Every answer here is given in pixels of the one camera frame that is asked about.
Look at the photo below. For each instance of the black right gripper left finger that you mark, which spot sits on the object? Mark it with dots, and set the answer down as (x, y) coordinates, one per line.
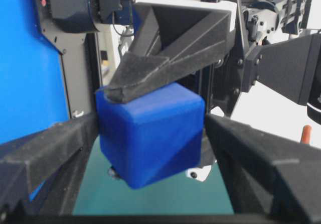
(41, 173)

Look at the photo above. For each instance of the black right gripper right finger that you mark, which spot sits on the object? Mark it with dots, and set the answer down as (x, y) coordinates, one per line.
(265, 173)

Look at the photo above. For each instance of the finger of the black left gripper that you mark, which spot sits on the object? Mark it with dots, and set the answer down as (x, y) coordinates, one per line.
(159, 156)
(171, 43)

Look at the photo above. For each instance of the blue cube block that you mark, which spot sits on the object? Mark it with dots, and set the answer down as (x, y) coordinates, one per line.
(171, 109)

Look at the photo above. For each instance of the blue table cover sheet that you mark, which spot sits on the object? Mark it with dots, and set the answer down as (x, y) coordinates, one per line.
(32, 85)

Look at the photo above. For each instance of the orange handle tip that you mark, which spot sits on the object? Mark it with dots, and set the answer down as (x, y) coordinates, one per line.
(306, 134)

